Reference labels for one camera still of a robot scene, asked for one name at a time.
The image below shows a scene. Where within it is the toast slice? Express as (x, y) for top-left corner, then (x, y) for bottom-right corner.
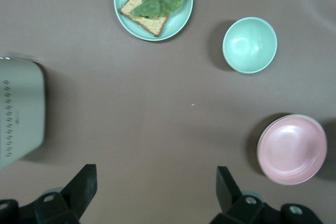
(120, 0), (169, 38)

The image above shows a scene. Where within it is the mint green bowl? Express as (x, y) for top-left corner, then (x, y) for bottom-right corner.
(222, 17), (278, 74)

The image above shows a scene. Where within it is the shallow pink bowl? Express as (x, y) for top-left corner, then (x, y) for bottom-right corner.
(258, 118), (328, 186)

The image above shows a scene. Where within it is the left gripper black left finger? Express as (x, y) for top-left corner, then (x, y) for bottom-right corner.
(0, 164), (98, 224)

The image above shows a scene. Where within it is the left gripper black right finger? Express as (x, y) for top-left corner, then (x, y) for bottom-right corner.
(211, 166), (322, 224)

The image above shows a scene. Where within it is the mint green plate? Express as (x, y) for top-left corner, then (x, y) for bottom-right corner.
(113, 0), (194, 42)

